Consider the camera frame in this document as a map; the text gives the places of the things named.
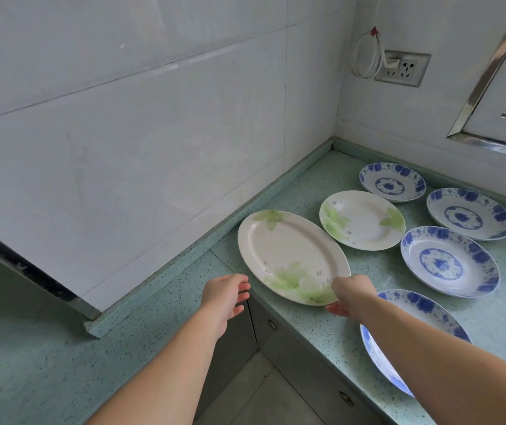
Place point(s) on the person's right forearm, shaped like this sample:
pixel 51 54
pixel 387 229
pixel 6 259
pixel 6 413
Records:
pixel 448 371

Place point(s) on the small blue flower plate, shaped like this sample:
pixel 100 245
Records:
pixel 392 182

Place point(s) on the person's left thumb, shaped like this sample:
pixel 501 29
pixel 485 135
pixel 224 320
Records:
pixel 237 312

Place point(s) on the person's right thumb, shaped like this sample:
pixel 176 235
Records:
pixel 337 310

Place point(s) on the metal window frame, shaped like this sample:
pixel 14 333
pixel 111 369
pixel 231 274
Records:
pixel 485 75

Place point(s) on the white plug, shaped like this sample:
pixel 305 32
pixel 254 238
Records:
pixel 392 65

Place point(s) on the red wall hook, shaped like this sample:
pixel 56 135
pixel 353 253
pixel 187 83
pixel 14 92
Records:
pixel 374 31

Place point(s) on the person's left hand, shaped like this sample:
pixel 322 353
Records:
pixel 219 296

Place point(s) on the person's right hand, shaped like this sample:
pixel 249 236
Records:
pixel 355 294

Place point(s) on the round metal cabinet knob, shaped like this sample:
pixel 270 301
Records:
pixel 346 398
pixel 272 325

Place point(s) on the grey wall socket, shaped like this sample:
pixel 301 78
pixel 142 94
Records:
pixel 410 69

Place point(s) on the person's left forearm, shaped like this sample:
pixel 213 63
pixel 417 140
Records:
pixel 164 376

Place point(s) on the round green flower plate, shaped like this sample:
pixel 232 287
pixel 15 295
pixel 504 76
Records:
pixel 361 221

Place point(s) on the oval green flower plate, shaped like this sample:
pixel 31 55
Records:
pixel 290 254

